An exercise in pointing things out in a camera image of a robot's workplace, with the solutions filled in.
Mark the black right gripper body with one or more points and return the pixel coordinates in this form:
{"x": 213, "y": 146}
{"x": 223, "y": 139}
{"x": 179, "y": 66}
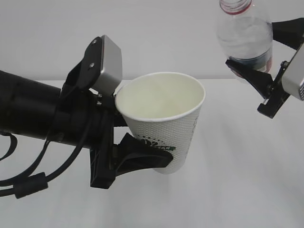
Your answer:
{"x": 271, "y": 106}

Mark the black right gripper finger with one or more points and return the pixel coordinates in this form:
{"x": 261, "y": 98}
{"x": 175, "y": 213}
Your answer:
{"x": 289, "y": 33}
{"x": 261, "y": 81}

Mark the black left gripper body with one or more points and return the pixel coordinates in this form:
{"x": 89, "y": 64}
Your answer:
{"x": 86, "y": 120}

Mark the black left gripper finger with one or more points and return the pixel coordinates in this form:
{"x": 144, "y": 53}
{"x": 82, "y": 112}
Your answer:
{"x": 132, "y": 154}

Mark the clear plastic water bottle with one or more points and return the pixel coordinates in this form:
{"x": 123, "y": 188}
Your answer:
{"x": 245, "y": 33}

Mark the white paper cup green logo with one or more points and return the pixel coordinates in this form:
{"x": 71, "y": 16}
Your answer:
{"x": 162, "y": 109}

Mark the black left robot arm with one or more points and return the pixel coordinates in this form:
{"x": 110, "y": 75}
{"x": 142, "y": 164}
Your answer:
{"x": 28, "y": 108}

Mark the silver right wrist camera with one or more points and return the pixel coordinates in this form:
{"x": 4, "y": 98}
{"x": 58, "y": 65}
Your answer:
{"x": 293, "y": 77}

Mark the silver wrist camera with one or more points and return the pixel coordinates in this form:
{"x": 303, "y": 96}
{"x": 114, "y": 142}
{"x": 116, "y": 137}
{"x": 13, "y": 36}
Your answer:
{"x": 293, "y": 77}
{"x": 101, "y": 67}

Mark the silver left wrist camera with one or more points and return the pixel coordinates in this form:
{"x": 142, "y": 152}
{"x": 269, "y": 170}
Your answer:
{"x": 101, "y": 67}

